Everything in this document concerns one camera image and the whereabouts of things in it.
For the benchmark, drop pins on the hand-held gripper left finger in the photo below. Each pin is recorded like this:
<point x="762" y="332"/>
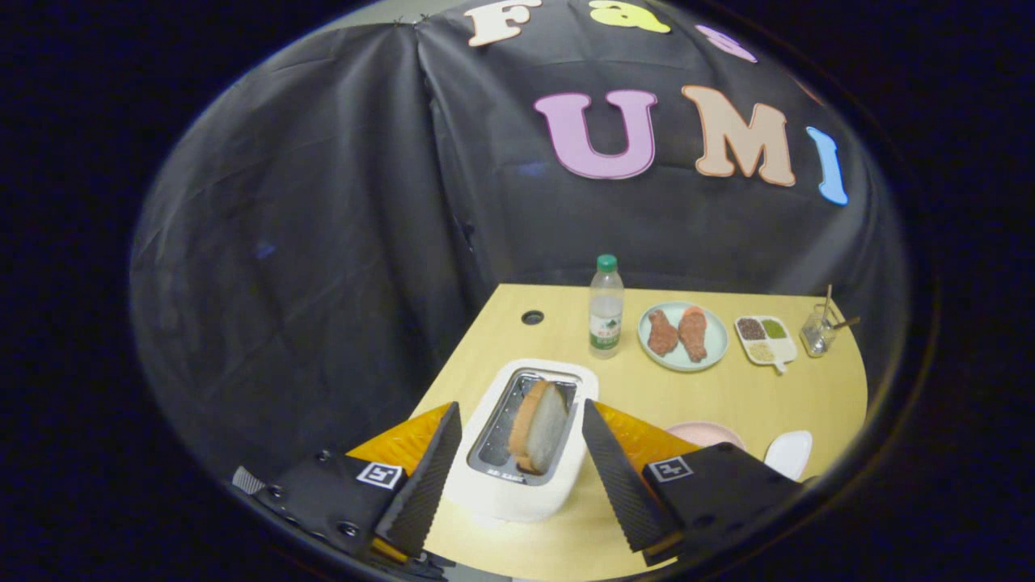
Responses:
<point x="424" y="485"/>

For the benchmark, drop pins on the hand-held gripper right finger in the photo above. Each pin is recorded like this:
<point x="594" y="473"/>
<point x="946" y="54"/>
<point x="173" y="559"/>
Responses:
<point x="618" y="485"/>

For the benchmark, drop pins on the white bread slice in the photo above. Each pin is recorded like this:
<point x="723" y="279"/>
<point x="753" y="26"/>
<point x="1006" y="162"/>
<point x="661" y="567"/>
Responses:
<point x="542" y="428"/>

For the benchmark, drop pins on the white toaster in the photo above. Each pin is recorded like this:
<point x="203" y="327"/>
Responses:
<point x="501" y="497"/>

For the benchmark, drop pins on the pink round plate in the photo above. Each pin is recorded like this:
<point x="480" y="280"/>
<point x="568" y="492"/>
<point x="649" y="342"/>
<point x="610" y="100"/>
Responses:
<point x="711" y="432"/>

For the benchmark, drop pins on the brown meat piece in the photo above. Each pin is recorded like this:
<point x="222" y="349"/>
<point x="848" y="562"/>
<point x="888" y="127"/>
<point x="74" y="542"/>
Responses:
<point x="693" y="338"/>
<point x="661" y="333"/>

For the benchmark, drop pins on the clear plastic water bottle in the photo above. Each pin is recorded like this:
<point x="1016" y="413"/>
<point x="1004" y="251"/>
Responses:
<point x="606" y="323"/>

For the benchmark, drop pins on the light blue round plate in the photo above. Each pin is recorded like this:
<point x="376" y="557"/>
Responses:
<point x="717" y="343"/>

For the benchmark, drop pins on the white square plate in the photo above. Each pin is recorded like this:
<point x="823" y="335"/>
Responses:
<point x="788" y="453"/>

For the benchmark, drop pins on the orange food piece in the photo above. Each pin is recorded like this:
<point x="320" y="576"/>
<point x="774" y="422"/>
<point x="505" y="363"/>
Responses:
<point x="695" y="310"/>

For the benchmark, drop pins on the pile of yellow beans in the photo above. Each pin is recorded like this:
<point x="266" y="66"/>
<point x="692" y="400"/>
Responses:
<point x="760" y="352"/>

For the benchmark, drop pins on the pile of dark beans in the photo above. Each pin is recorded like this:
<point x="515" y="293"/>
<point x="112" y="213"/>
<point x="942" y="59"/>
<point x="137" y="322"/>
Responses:
<point x="751" y="329"/>

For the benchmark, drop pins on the white divided dish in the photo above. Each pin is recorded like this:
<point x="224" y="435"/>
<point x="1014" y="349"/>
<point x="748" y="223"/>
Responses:
<point x="784" y="349"/>

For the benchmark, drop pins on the pile of green beans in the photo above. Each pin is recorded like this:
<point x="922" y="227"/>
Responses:
<point x="774" y="328"/>

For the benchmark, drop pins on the square glass cup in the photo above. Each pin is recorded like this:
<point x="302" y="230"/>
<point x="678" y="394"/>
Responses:
<point x="815" y="335"/>

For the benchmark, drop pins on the black backdrop cloth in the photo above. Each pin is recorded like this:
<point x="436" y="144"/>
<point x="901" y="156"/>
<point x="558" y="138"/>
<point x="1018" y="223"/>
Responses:
<point x="323" y="242"/>

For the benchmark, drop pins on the thin wooden stick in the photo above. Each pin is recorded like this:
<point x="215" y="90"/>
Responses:
<point x="828" y="301"/>

